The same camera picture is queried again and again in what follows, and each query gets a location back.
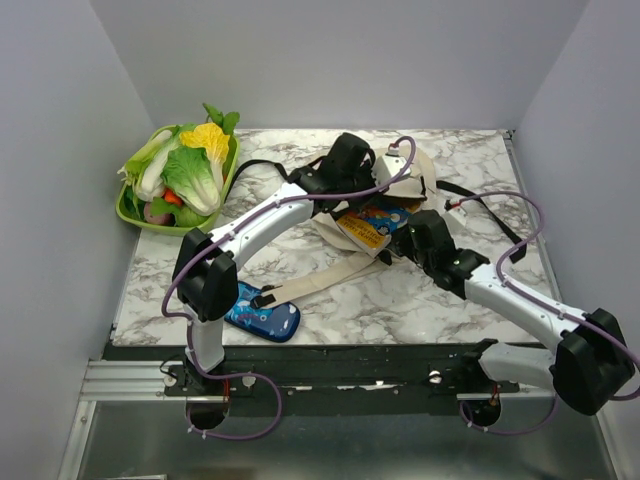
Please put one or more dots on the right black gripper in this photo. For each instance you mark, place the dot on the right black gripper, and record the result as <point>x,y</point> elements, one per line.
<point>403,238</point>

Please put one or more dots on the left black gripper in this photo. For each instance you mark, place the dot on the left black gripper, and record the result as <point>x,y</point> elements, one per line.
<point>366,170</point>

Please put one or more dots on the colourful children's book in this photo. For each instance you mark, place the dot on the colourful children's book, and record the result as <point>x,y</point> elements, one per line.
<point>371,227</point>

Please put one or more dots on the beige canvas student bag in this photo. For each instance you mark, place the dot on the beige canvas student bag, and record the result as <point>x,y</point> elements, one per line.
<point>358,265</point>

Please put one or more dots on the blue pencil case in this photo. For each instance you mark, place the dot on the blue pencil case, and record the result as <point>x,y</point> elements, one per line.
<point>277,324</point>

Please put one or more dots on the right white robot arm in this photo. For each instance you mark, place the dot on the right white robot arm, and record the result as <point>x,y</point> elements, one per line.
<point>582,356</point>

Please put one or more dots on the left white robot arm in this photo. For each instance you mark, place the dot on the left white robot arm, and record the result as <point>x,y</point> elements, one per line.
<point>205,274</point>

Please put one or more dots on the yellow toy cabbage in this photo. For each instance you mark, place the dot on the yellow toy cabbage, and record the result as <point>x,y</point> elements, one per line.
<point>210,137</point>

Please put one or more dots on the green toy lettuce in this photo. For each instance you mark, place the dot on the green toy lettuce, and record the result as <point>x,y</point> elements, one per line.
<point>188,174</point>

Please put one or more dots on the green vegetable basket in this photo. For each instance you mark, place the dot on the green vegetable basket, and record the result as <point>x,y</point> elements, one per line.
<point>165,218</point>

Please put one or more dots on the orange toy carrot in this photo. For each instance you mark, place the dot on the orange toy carrot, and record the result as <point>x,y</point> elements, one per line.
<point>170,197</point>

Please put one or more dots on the white toy bok choy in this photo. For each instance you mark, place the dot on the white toy bok choy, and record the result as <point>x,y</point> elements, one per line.
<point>138,171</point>

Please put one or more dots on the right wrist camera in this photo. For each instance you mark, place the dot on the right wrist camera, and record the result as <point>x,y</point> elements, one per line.
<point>456,219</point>

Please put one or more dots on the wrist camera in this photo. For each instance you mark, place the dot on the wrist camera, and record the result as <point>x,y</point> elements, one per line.
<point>391,164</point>
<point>456,219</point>

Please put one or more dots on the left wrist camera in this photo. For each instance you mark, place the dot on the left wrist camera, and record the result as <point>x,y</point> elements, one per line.
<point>391,164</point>

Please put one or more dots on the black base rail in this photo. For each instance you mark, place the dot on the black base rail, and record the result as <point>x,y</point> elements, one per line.
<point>337,381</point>

